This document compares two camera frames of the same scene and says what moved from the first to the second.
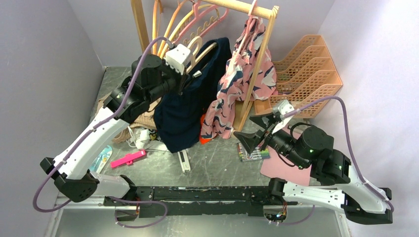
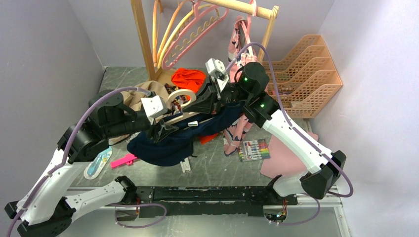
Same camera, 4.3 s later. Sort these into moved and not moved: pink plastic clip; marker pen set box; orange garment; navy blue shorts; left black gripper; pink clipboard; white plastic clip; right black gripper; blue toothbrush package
Moved: navy blue shorts; right black gripper; orange garment; left black gripper
Not moved: pink plastic clip; marker pen set box; blue toothbrush package; pink clipboard; white plastic clip
